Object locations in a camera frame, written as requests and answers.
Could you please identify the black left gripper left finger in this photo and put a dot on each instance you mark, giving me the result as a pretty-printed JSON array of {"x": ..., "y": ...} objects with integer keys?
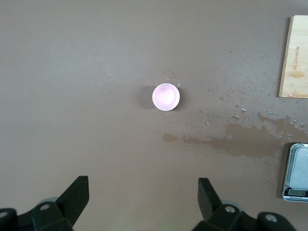
[{"x": 69, "y": 202}]

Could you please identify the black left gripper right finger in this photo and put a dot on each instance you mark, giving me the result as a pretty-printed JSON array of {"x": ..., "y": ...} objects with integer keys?
[{"x": 209, "y": 202}]

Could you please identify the pink cup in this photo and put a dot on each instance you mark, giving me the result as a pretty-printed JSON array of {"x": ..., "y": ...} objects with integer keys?
[{"x": 166, "y": 96}]

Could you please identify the silver kitchen scale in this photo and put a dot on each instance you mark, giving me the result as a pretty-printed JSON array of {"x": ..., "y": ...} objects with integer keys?
[{"x": 298, "y": 168}]

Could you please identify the wooden cutting board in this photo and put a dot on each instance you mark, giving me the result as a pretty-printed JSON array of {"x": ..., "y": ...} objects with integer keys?
[{"x": 296, "y": 60}]

